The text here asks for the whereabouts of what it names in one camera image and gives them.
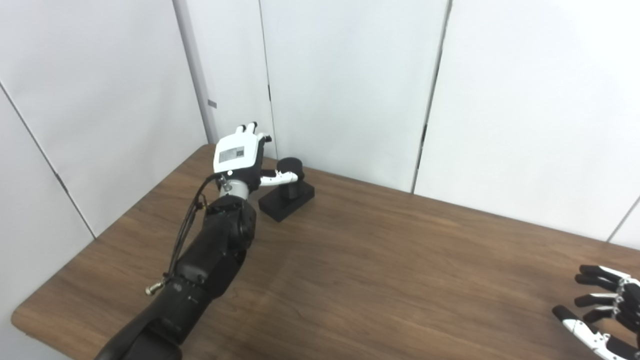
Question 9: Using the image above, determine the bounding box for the white and black right hand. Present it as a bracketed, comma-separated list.
[552, 264, 640, 360]

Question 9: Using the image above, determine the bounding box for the white and black left hand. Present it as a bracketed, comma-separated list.
[212, 121, 304, 193]

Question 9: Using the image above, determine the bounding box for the black peg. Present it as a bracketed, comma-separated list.
[258, 157, 316, 223]

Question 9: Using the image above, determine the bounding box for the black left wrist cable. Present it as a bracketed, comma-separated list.
[145, 172, 226, 296]

